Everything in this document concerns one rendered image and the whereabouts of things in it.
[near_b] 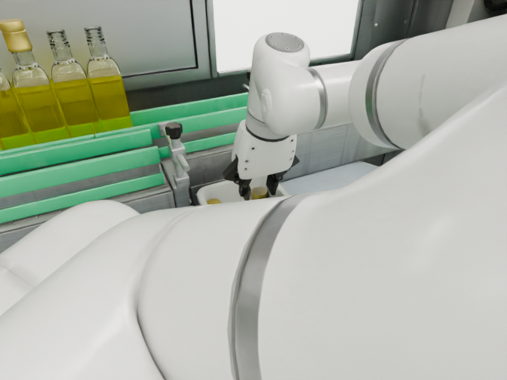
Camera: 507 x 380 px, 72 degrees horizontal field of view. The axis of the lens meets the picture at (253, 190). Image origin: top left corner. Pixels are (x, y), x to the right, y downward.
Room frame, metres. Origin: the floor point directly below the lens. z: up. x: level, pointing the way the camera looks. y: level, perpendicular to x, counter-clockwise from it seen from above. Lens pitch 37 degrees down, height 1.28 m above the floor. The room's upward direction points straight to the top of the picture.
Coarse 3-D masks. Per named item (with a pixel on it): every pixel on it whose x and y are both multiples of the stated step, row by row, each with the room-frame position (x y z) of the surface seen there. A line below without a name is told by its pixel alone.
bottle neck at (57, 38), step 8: (48, 32) 0.61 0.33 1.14; (56, 32) 0.61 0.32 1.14; (64, 32) 0.62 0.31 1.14; (48, 40) 0.62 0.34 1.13; (56, 40) 0.61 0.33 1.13; (64, 40) 0.62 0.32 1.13; (56, 48) 0.61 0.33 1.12; (64, 48) 0.61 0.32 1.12; (56, 56) 0.61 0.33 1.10; (64, 56) 0.61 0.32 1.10
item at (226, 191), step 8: (264, 176) 0.64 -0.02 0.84; (216, 184) 0.60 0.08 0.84; (224, 184) 0.61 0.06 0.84; (232, 184) 0.61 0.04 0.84; (256, 184) 0.63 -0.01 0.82; (264, 184) 0.64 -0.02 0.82; (200, 192) 0.57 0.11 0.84; (208, 192) 0.59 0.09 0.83; (216, 192) 0.60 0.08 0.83; (224, 192) 0.60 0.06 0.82; (232, 192) 0.61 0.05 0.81; (280, 192) 0.58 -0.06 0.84; (200, 200) 0.55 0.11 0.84; (224, 200) 0.60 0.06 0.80; (232, 200) 0.61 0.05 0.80; (240, 200) 0.61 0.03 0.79
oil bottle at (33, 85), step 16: (16, 80) 0.57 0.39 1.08; (32, 80) 0.57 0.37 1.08; (48, 80) 0.59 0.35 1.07; (32, 96) 0.57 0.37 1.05; (48, 96) 0.58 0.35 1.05; (32, 112) 0.57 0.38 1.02; (48, 112) 0.58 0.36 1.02; (32, 128) 0.56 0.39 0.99; (48, 128) 0.57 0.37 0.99; (64, 128) 0.58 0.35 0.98
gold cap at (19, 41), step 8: (0, 24) 0.58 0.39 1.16; (8, 24) 0.58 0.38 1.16; (16, 24) 0.59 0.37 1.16; (8, 32) 0.58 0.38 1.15; (16, 32) 0.59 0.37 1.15; (24, 32) 0.60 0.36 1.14; (8, 40) 0.58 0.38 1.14; (16, 40) 0.58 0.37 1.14; (24, 40) 0.59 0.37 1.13; (8, 48) 0.58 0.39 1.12; (16, 48) 0.58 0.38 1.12; (24, 48) 0.59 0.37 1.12
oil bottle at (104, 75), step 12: (96, 60) 0.63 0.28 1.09; (108, 60) 0.64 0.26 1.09; (96, 72) 0.62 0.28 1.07; (108, 72) 0.62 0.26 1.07; (120, 72) 0.64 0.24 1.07; (96, 84) 0.61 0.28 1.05; (108, 84) 0.62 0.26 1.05; (120, 84) 0.63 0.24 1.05; (96, 96) 0.61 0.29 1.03; (108, 96) 0.62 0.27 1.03; (120, 96) 0.63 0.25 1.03; (108, 108) 0.62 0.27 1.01; (120, 108) 0.63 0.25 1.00; (108, 120) 0.62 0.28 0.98; (120, 120) 0.62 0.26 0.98
